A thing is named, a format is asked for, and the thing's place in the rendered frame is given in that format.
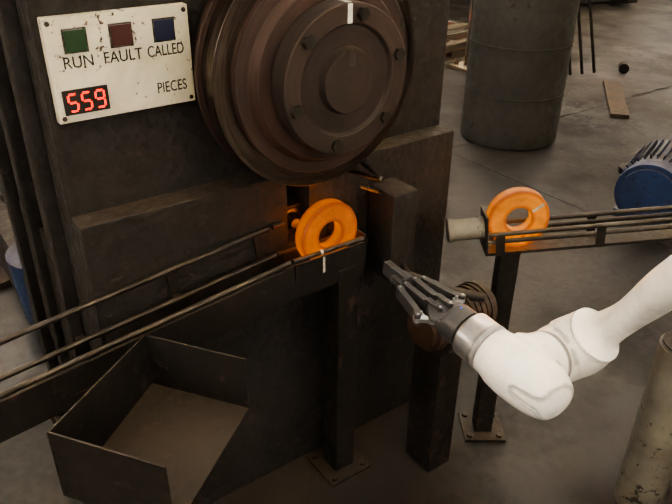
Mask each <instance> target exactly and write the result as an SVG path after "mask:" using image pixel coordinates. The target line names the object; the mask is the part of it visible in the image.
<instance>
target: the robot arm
mask: <svg viewBox="0 0 672 504"><path fill-rule="evenodd" d="M382 273H383V274H384V275H385V276H386V277H387V278H389V279H390V281H391V283H392V284H394V285H395V286H396V287H397V290H396V298H397V299H398V301H399V302H400V303H401V305H402V306H403V307H404V309H405V310H406V311H407V313H408V314H409V315H410V317H411V318H412V321H413V325H414V326H416V327H418V326H419V325H420V323H428V325H429V326H431V327H434V328H436V329H437V330H438V331H439V333H440V335H441V336H442V337H443V338H444V339H445V340H446V341H447V342H449V343H450V344H451V345H452V346H453V350H454V352H455V353H456V354H457V355H458V356H459V357H461V358H462V359H463V360H464V361H465V362H467V363H468V364H469V365H470V366H471V367H472V368H473V369H475V370H476V371H477V372H478V373H479V375H480V376H481V377H482V379H483V381H484V382H485V383H486V384H487V385H488V386H489V387H490V388H491V389H492V390H493V391H494V392H495V393H496V394H498V395H499V396H500V397H501V398H502V399H504V400H505V401H506V402H508V403H509V404H510V405H512V406H513V407H515V408H516V409H518V410H520V411H521V412H523V413H525V414H527V415H529V416H531V417H533V418H536V419H539V420H550V419H552V418H554V417H556V416H558V415H559V414H560V413H562V412H563V411H564V410H565V409H566V408H567V406H568V405H569V404H570V402H571V400H572V398H573V394H574V389H573V385H572V383H571V382H574V381H576V380H579V379H581V378H584V377H587V376H590V375H592V374H594V373H596V372H598V371H600V370H601V369H603V368H604V367H605V366H606V365H607V364H608V363H609V362H611V361H612V360H613V359H615V358H616V357H617V355H618V352H619V343H620V342H621V341H622V340H624V339H625V338H626V337H628V336H629V335H631V334H632V333H634V332H636V331H637V330H639V329H640V328H642V327H644V326H645V325H647V324H649V323H651V322H652V321H654V320H656V319H658V318H659V317H661V316H663V315H665V314H666V313H668V312H670V311H672V255H670V256H669V257H668V258H667V259H665V260H664V261H663V262H661V263H660V264H659V265H658V266H656V267H655V268H654V269H653V270H651V271H650V272H649V273H648V274H647V275H646V276H645V277H644V278H643V279H642V280H641V281H640V282H639V283H638V284H637V285H636V286H635V287H634V288H633V289H632V290H631V291H630V292H629V293H628V294H627V295H626V296H624V297H623V298H622V299H621V300H620V301H619V302H617V303H616V304H614V305H612V306H610V307H608V308H606V309H604V310H601V311H596V310H594V309H591V308H581V309H579V310H577V311H575V312H572V313H570V314H567V315H565V316H562V317H560V318H557V319H555V320H553V321H551V322H550V324H548V325H546V326H544V327H542V328H540V329H539V330H537V331H535V332H532V333H515V334H513V333H511V332H509V331H507V330H506V329H505V328H504V327H503V326H501V325H499V324H498V323H497V322H495V321H494V320H493V319H491V318H490V317H489V316H487V315H486V314H483V313H479V314H478V313H477V312H476V311H474V310H473V309H472V308H470V307H469V306H468V305H465V304H464V302H465V298H466V294H464V293H461V292H457V291H454V290H452V289H450V288H448V287H446V286H444V285H442V284H440V283H438V282H437V281H435V280H433V279H431V278H429V277H427V276H424V275H423V276H421V278H417V277H413V276H412V275H411V274H409V273H408V272H407V271H405V270H402V269H401V268H400V267H398V266H397V265H396V264H394V263H393V262H392V261H391V260H388V261H385V262H384V264H383V272H382ZM426 282H427V283H428V284H427V285H426ZM420 309H422V310H421V311H420ZM424 314H425V315H426V316H425V315H424Z"/></svg>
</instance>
